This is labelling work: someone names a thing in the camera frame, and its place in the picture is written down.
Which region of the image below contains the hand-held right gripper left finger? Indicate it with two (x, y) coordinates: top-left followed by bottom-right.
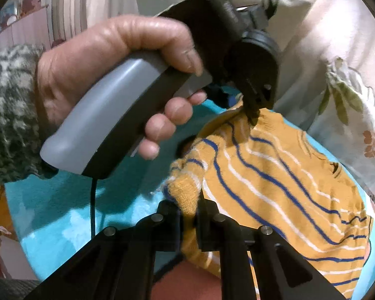
(28, 200), (182, 300)

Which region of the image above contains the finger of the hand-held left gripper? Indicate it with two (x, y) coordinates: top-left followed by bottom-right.
(242, 97), (276, 127)

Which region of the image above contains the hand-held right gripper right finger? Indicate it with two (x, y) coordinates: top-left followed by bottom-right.
(195, 200), (345, 300)

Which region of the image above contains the yellow striped sweater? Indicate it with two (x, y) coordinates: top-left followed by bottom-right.
(162, 100), (374, 300)

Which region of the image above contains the person's left forearm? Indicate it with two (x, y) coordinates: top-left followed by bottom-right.
(0, 44), (51, 186)

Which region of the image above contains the person's left hand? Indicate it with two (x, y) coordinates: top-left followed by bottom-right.
(35, 15), (207, 160)

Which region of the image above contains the reddish brown cloth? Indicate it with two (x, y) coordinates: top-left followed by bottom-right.
(151, 258), (222, 300)

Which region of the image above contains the white leaf print pillow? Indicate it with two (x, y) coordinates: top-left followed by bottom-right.
(269, 0), (375, 201)

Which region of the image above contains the turquoise star blanket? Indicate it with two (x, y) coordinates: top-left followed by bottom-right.
(4, 95), (375, 300)

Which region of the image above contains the beige curtain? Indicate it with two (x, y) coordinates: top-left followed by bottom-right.
(48, 0), (138, 46)

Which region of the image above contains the pale wooden cabinet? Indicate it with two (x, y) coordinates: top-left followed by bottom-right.
(0, 4), (54, 51)

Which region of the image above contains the black cable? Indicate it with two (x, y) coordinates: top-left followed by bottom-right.
(90, 176), (98, 237)

